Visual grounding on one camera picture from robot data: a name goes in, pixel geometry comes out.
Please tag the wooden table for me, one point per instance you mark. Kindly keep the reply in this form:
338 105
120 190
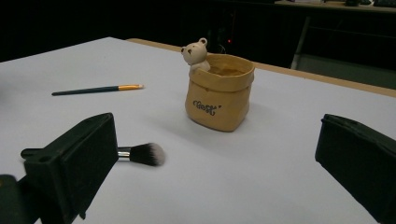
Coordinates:
342 82

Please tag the white metal table frame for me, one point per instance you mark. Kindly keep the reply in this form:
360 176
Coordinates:
300 43

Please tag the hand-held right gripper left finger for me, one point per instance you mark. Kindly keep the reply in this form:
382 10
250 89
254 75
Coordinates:
77 161

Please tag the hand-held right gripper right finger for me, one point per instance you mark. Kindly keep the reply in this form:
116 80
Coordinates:
358 161

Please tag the dark pen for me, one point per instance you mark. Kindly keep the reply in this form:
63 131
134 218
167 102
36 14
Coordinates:
143 154

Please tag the white board sheet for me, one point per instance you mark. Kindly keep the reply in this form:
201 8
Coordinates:
249 174

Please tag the dark box with red light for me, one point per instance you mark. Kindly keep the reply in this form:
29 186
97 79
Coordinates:
229 34

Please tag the small wooden cup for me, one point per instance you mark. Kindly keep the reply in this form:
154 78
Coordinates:
218 102

